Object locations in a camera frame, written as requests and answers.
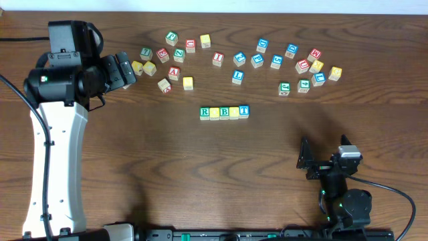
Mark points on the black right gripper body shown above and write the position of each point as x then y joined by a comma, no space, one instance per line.
322,167

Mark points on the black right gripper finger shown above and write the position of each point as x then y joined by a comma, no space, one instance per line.
344,140
305,159

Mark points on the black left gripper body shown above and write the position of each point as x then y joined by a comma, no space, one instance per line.
124,69

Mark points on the blue T wooden block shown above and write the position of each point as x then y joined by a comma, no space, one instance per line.
244,111

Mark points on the yellow O block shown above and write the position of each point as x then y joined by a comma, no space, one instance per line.
214,114
233,112

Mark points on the green B wooden block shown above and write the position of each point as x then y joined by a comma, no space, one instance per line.
224,113

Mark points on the green R wooden block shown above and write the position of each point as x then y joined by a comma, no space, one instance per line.
204,113

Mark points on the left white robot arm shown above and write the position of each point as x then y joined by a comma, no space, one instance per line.
59,90

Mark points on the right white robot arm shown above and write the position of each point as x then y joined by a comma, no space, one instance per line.
346,209

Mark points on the yellow wooden block left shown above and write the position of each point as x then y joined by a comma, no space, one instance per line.
137,68

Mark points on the yellow C wooden block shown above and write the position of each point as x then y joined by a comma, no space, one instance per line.
149,68

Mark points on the green 7 wooden block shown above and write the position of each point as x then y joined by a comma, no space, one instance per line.
146,54

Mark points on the red E wooden block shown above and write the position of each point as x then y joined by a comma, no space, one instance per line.
162,55

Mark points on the tilted red A block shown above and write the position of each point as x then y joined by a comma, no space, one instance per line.
164,85

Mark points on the red A block upright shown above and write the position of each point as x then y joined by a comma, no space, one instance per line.
174,73

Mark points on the green J block back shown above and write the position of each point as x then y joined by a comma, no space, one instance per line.
171,38

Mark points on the green j block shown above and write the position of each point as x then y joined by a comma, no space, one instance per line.
284,89
171,38

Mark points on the green Z wooden block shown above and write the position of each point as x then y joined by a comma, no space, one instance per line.
179,55

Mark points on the blue L block right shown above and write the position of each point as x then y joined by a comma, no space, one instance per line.
318,79

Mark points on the blue l block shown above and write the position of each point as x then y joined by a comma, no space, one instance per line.
237,77
318,79

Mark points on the yellow G wooden block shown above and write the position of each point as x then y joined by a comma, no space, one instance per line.
335,73

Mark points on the green 4 wooden block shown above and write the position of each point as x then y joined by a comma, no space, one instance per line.
304,85

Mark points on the yellow 8 wooden block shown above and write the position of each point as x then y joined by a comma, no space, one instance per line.
188,83

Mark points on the green J block front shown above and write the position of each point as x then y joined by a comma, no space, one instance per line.
284,89

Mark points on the red U block back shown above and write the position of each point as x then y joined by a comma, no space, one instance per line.
190,46

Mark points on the red u block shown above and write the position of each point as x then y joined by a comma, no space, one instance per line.
302,66
190,46

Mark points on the yellow K wooden block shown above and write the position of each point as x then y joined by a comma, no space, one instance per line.
316,66

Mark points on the red U block right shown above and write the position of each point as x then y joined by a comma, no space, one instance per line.
302,66

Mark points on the red M wooden block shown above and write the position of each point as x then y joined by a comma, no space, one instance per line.
314,55

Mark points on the yellow block back row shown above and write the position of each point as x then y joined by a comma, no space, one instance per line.
205,41

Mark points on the blue 5 wooden block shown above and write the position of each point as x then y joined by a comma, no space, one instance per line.
276,61

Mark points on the red I wooden block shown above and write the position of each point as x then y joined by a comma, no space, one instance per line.
218,59

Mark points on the blue L block centre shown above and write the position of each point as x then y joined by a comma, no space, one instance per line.
237,77

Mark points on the blue D block right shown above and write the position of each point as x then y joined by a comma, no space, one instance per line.
291,51

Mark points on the blue d block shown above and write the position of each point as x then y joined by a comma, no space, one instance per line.
262,45
291,51

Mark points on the blue P wooden block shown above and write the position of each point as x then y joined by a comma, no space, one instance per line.
257,60

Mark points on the blue 2 wooden block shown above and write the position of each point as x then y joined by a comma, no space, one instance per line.
239,59

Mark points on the blue D block left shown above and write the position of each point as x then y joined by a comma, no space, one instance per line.
262,45

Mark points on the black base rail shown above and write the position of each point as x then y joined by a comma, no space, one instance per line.
293,233

